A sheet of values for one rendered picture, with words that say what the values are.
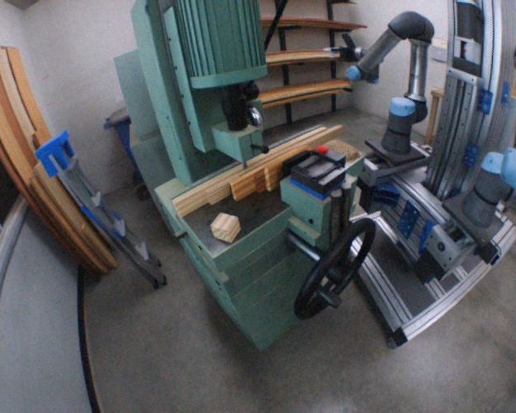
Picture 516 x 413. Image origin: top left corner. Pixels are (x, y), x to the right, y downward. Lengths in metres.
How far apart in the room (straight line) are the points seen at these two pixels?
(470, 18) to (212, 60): 0.84
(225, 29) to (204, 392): 1.43
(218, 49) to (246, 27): 0.07
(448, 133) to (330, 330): 1.13
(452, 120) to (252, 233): 0.86
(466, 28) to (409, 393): 1.60
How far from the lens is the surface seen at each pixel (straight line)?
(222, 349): 1.35
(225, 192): 0.62
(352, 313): 1.41
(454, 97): 0.98
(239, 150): 0.55
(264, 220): 0.54
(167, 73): 0.68
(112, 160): 2.98
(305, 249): 0.57
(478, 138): 1.04
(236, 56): 0.47
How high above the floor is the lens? 1.27
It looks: 40 degrees down
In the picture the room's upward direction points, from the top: 9 degrees counter-clockwise
